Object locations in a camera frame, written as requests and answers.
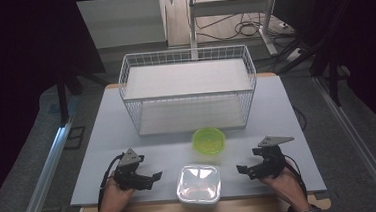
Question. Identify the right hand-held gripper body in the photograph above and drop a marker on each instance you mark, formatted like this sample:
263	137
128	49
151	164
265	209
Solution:
270	162

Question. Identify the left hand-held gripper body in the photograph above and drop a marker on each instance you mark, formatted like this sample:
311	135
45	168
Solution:
131	172

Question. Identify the white square lidded container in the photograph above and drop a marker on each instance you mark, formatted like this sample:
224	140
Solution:
199	185

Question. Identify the green translucent plastic bowl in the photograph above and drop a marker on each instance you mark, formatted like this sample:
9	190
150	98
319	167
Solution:
209	141

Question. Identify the person's right hand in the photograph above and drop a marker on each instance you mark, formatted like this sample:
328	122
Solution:
287	189

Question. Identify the person's left hand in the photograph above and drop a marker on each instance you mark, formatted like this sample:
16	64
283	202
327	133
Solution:
114	199

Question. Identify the black metal stand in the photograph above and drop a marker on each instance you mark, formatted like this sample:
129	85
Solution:
63	98
333	79

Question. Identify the white power strip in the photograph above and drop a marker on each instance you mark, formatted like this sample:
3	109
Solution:
294	55

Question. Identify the black rectangular floor frame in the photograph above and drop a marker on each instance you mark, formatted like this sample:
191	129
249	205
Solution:
75	137

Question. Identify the aluminium floor rail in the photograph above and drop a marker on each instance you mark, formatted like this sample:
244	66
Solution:
44	176
359	140

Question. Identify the white metal desk frame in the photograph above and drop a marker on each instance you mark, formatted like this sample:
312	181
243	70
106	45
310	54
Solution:
191	22

